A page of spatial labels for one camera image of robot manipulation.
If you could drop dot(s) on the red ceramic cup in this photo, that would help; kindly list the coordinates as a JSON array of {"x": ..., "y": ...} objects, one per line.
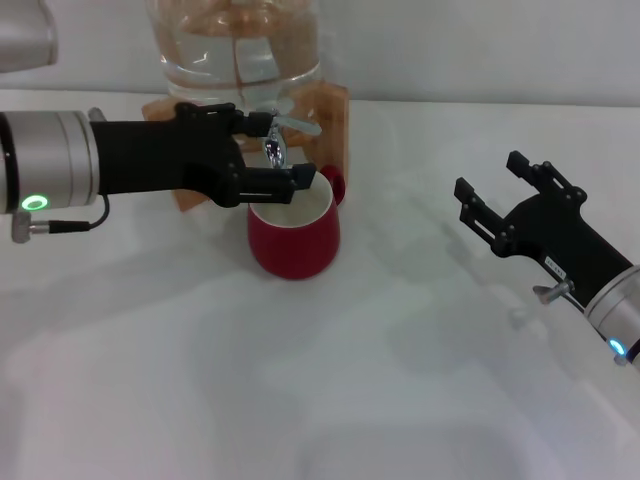
[{"x": 290, "y": 250}]

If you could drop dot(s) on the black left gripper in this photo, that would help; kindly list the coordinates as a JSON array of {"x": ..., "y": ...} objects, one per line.
[{"x": 160, "y": 155}]

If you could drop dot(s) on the chrome faucet with lever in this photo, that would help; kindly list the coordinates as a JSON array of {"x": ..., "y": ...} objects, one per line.
[{"x": 275, "y": 150}]

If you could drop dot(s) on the glass water dispenser jar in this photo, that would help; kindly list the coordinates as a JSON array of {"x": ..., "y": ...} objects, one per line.
[{"x": 225, "y": 65}]

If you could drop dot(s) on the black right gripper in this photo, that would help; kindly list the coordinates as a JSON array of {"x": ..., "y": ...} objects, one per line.
[{"x": 565, "y": 240}]

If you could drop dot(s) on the wooden dispenser stand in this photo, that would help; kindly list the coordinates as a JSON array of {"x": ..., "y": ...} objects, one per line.
[{"x": 335, "y": 130}]

